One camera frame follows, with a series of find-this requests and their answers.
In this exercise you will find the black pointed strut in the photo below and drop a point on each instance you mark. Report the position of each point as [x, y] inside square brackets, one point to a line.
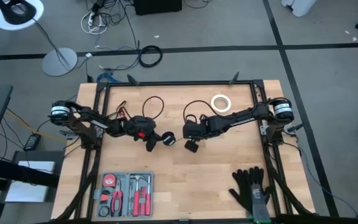
[234, 77]
[133, 80]

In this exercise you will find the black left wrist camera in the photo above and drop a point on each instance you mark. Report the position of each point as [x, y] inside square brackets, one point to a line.
[146, 122]

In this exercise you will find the grey round stand base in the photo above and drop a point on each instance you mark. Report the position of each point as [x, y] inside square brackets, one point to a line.
[54, 67]

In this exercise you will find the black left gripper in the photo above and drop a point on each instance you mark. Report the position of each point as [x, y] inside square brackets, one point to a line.
[141, 130]

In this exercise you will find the black electrical tape roll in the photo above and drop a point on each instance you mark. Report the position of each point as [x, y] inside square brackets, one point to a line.
[100, 211]

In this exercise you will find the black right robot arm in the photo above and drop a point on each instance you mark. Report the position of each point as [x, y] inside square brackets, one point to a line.
[244, 116]

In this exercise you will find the black table edge rail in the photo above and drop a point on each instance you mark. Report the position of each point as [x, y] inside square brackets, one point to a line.
[179, 83]

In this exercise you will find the small red sticker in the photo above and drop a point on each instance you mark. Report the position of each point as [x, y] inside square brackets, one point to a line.
[141, 135]

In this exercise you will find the black crossbar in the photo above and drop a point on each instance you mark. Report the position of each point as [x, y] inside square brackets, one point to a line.
[17, 172]

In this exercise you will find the black curved lamp head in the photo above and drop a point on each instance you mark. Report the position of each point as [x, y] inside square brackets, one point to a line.
[14, 15]

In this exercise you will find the red utility knife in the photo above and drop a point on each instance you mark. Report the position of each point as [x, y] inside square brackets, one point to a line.
[105, 196]

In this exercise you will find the grey corner bracket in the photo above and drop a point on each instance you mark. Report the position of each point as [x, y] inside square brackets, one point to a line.
[101, 86]
[258, 84]
[263, 129]

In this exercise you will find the white round disc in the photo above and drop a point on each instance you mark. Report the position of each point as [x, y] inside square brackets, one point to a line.
[39, 11]

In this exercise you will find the red tape measure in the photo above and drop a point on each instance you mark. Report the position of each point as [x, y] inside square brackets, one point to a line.
[108, 180]

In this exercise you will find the black work glove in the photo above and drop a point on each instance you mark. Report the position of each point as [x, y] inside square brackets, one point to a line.
[256, 175]
[242, 186]

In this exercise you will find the white power strip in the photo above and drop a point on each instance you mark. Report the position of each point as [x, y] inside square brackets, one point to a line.
[91, 19]

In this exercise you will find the white flat box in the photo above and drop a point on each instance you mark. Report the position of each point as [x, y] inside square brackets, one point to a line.
[26, 193]

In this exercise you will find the dark grey side table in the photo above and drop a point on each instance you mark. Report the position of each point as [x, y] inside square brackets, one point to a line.
[39, 155]

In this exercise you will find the grey plastic bin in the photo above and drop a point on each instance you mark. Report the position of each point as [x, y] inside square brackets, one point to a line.
[125, 177]

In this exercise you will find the red bit holder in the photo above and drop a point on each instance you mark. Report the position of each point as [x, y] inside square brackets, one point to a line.
[142, 203]

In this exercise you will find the black power adapter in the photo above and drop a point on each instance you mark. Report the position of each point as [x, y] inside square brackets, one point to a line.
[32, 141]

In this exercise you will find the black box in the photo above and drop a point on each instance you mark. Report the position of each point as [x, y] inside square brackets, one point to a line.
[157, 6]

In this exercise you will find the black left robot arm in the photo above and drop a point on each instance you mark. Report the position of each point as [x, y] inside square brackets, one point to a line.
[82, 119]

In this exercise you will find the thin silver tool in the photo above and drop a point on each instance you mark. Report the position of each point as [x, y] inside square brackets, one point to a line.
[130, 199]

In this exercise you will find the thin stand pole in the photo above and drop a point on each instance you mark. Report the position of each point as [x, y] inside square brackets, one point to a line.
[50, 42]

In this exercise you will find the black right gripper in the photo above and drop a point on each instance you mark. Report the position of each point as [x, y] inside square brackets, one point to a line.
[196, 130]

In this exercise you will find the black diagonal frame brace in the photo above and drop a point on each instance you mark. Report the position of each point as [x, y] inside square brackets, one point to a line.
[82, 189]
[291, 194]

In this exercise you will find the white tape roll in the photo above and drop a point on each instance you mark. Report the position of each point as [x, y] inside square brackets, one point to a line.
[212, 104]

